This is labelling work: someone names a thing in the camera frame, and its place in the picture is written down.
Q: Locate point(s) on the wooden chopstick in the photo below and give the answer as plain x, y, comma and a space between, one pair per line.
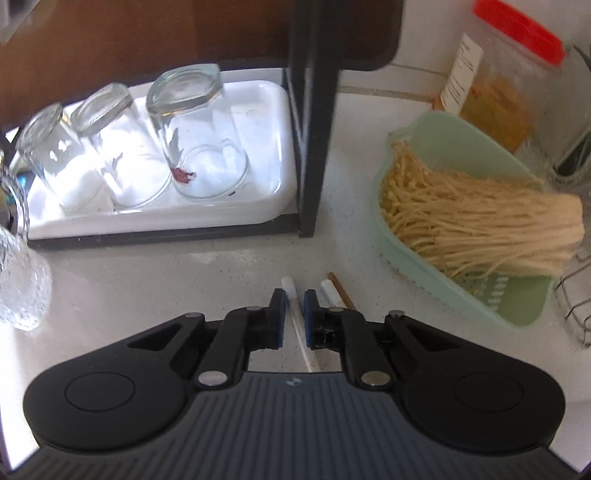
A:
340, 290

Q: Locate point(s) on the black metal rack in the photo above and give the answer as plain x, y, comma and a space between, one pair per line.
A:
314, 138

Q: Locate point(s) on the clear drinking glass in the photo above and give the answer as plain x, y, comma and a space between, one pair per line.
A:
60, 166
124, 157

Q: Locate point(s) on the red-lidded plastic jar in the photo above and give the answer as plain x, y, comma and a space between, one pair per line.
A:
508, 83

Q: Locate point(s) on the white chopstick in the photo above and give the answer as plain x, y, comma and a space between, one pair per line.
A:
294, 314
330, 293

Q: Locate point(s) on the green plastic basket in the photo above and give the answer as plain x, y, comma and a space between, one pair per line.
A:
508, 300

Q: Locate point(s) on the white tray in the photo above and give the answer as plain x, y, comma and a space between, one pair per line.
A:
263, 138

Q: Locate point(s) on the enoki mushroom bundle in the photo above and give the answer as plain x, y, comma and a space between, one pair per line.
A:
461, 217

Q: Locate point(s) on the clear glass with red print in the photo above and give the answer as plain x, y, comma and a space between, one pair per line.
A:
203, 138

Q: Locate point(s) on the textured glass mug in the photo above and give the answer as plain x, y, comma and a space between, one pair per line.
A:
21, 277
572, 115

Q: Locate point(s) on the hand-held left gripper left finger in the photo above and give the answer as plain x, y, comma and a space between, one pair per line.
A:
278, 318

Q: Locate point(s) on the brown wooden board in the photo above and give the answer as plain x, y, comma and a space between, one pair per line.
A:
138, 32

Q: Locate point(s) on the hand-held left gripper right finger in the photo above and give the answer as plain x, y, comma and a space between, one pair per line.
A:
309, 321

